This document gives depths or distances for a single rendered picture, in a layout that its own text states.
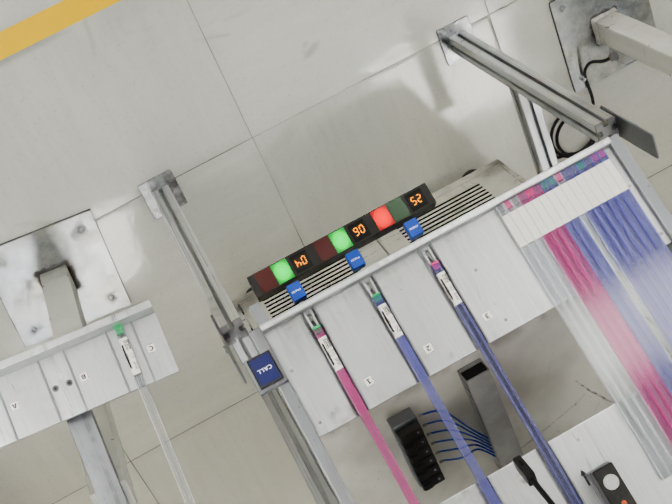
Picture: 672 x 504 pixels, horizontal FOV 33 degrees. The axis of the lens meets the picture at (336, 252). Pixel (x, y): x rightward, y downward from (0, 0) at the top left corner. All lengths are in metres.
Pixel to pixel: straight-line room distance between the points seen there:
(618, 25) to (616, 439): 1.13
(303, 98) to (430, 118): 0.31
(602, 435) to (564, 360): 0.43
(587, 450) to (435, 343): 0.29
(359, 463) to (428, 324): 0.43
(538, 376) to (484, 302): 0.42
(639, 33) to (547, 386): 0.83
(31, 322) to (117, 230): 0.28
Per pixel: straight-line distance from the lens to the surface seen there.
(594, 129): 2.04
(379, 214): 1.89
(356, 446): 2.15
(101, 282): 2.54
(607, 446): 1.85
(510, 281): 1.87
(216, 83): 2.43
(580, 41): 2.73
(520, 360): 2.20
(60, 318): 2.31
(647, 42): 2.56
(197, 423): 2.78
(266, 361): 1.79
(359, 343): 1.83
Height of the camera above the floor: 2.27
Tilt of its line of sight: 59 degrees down
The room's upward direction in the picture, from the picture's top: 142 degrees clockwise
